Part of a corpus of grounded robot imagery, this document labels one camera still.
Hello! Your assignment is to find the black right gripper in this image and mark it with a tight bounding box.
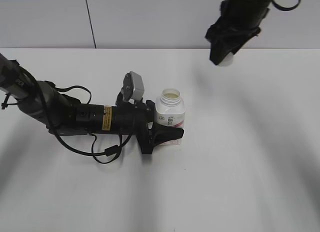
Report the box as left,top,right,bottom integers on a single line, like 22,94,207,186
205,14,262,65

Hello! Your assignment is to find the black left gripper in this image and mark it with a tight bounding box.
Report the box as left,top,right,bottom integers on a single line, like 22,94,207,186
101,99,184,155

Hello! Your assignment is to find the white yili yogurt bottle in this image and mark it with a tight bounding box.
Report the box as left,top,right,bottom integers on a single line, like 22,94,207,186
154,88,186,146

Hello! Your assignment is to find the white plastic bottle cap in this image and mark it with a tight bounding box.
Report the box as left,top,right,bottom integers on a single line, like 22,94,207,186
218,52,234,67

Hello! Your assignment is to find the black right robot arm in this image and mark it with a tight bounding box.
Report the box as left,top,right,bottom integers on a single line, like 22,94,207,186
205,0,272,66

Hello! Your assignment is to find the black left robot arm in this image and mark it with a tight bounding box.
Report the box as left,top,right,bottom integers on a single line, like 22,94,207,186
0,56,184,155

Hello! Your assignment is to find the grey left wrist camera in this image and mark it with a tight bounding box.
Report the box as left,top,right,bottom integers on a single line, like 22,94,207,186
121,71,145,102

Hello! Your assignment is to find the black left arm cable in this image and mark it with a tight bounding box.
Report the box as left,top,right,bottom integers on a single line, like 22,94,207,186
32,84,137,165

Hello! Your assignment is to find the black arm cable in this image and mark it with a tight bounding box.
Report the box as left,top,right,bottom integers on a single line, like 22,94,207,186
271,0,302,12
32,84,137,165

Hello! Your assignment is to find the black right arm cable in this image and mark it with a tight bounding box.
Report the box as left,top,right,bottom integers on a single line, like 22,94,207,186
271,0,302,12

